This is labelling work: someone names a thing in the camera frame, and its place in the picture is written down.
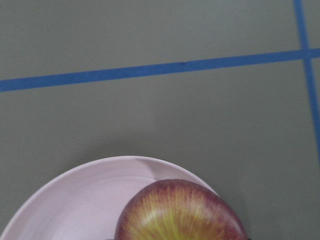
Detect red yellow apple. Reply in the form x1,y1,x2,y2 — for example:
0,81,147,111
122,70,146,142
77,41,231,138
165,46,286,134
114,179,249,240

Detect pink plate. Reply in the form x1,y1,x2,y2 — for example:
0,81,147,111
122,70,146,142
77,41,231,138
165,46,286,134
1,156,205,240

